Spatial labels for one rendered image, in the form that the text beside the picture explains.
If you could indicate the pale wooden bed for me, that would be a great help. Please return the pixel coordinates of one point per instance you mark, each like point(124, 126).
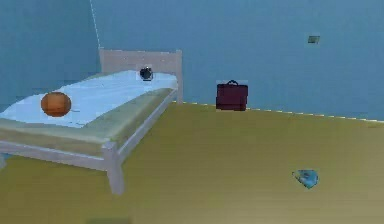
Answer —
point(100, 110)

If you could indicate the dark red briefcase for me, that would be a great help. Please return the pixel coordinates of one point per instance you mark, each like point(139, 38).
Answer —
point(231, 96)

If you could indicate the black round alarm clock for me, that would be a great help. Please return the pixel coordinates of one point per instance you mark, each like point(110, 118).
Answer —
point(146, 73)

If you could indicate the crumpled blue cloth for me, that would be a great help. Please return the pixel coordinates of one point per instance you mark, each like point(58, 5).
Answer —
point(307, 178)

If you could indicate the orange basketball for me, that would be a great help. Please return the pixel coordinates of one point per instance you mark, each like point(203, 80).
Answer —
point(56, 104)

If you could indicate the small grey wall switch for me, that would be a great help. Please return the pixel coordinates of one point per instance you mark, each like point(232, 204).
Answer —
point(313, 39)

